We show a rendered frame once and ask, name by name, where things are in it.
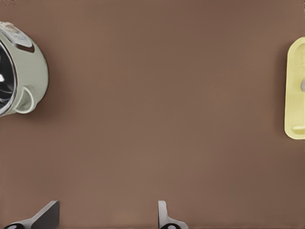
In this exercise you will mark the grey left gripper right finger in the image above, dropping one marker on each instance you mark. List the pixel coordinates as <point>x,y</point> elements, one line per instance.
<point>164,213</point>

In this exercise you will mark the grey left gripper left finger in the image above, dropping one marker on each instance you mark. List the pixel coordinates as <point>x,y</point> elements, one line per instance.
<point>45,215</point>

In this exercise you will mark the pale yellow tray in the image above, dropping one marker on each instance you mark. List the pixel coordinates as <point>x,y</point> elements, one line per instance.
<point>295,95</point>

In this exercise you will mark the pale green cooking pot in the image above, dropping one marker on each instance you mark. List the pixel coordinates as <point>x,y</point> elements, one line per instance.
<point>22,71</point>

